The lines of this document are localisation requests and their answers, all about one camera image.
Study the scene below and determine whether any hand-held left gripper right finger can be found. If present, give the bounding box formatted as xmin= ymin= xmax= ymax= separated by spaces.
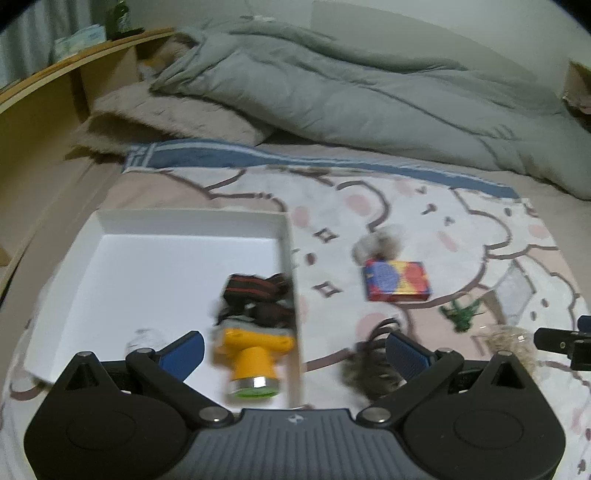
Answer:
xmin=357 ymin=330 xmax=537 ymax=426

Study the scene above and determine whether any grey fur pompom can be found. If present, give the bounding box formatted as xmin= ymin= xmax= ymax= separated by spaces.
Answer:
xmin=352 ymin=227 xmax=408 ymax=265

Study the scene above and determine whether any yellow headlamp with striped strap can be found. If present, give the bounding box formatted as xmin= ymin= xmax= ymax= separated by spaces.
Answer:
xmin=210 ymin=272 xmax=298 ymax=400

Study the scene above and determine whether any beige fluffy pillow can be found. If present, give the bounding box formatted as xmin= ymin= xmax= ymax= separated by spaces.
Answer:
xmin=68 ymin=84 xmax=276 ymax=163

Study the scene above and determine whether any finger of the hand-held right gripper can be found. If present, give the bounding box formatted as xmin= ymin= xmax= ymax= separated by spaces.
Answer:
xmin=533 ymin=315 xmax=591 ymax=371

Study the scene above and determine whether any wooden side shelf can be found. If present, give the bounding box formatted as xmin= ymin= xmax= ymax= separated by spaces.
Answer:
xmin=561 ymin=59 xmax=591 ymax=117

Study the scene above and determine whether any clear bag with brown contents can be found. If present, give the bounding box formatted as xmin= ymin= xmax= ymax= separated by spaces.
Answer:
xmin=471 ymin=324 xmax=539 ymax=380

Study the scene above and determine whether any dark green glass bottle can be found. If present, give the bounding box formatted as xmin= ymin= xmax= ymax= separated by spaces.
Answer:
xmin=105 ymin=0 xmax=145 ymax=41

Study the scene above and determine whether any white cardboard box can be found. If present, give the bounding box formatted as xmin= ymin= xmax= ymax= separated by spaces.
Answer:
xmin=25 ymin=209 xmax=308 ymax=411

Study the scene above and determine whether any wooden headboard shelf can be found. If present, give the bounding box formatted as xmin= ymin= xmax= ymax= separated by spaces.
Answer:
xmin=0 ymin=27 xmax=177 ymax=282

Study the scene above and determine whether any brown fur ball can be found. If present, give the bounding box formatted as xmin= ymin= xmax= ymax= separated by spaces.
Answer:
xmin=339 ymin=348 xmax=408 ymax=401

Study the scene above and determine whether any tissue pack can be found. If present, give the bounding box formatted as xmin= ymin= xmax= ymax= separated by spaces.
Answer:
xmin=52 ymin=24 xmax=107 ymax=62

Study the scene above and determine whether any green plastic toy figure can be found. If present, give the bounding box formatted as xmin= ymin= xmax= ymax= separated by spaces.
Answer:
xmin=438 ymin=298 xmax=486 ymax=334

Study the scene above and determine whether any printed bear blanket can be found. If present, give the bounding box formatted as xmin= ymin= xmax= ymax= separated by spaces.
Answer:
xmin=0 ymin=138 xmax=591 ymax=480

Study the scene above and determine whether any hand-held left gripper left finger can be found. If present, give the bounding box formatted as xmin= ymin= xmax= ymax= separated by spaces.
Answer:
xmin=59 ymin=330 xmax=235 ymax=426

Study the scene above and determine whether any grey duvet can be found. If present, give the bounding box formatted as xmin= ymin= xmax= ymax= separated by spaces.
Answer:
xmin=148 ymin=19 xmax=591 ymax=201

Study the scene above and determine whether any grey plastic pouch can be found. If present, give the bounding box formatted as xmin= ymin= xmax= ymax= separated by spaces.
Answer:
xmin=492 ymin=265 xmax=539 ymax=324

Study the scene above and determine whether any colourful small card box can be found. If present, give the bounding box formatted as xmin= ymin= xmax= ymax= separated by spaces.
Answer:
xmin=363 ymin=259 xmax=433 ymax=303

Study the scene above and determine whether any clear plastic wrapper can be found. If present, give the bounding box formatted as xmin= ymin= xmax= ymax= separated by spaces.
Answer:
xmin=126 ymin=327 xmax=163 ymax=355

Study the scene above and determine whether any black coil hair tie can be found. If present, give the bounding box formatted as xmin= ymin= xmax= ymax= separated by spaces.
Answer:
xmin=366 ymin=318 xmax=406 ymax=346

